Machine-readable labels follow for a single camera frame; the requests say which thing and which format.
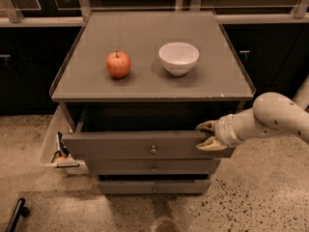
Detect clear plastic bin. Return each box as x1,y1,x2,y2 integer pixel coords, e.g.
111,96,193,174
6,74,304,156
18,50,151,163
40,106,89,175

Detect grey drawer cabinet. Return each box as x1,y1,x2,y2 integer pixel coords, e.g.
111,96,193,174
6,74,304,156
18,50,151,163
51,12,255,183

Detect grey bottom drawer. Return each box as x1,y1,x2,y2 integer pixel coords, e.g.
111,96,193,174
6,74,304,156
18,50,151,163
98,180,211,195

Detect red apple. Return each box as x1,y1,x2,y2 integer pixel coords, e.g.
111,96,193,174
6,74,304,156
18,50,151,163
105,51,130,78

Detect grey top drawer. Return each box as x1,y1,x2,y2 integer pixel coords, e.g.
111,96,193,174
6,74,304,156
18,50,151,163
63,113,235,160

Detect black lower cabinets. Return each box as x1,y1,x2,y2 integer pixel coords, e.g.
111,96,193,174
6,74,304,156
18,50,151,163
0,23,309,115

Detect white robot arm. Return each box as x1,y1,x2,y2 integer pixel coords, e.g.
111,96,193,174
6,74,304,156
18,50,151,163
196,75,309,151

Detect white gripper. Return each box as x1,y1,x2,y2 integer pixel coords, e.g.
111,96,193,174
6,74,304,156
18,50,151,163
196,114,242,151

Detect black handle bar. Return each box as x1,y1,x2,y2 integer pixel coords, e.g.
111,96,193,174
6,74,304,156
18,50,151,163
5,198,30,232

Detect dark snack bag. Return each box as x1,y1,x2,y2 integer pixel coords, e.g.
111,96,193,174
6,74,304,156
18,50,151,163
57,131,70,158

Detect white bowl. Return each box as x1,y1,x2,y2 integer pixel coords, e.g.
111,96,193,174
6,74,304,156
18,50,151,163
158,43,200,76

